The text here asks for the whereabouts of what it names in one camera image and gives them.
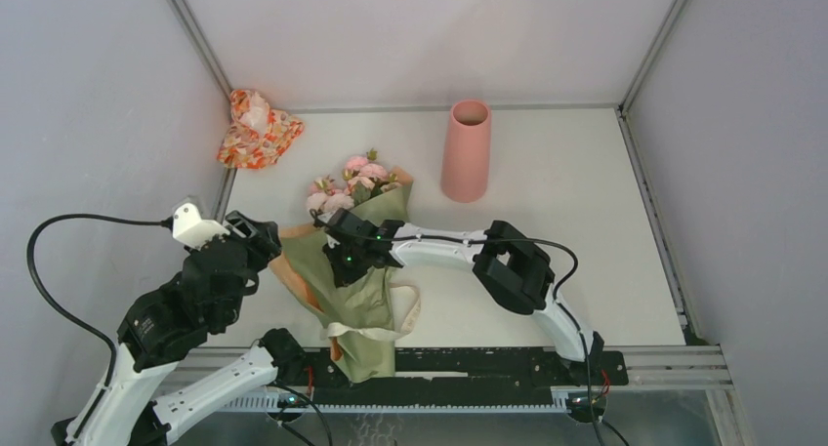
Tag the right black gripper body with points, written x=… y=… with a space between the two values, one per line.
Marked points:
x=350 y=261

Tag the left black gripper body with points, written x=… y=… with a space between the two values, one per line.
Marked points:
x=265 y=249

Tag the green pink flower bouquet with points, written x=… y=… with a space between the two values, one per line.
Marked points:
x=360 y=322

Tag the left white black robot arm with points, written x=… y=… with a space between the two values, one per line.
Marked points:
x=163 y=326

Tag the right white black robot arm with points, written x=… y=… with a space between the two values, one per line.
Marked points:
x=514 y=269

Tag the pink cylindrical vase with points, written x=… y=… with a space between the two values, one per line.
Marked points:
x=466 y=153

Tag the orange floral crumpled cloth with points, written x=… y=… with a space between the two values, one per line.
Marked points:
x=258 y=134

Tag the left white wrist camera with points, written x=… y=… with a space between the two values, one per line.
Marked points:
x=191 y=229

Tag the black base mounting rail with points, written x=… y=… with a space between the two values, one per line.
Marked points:
x=455 y=377

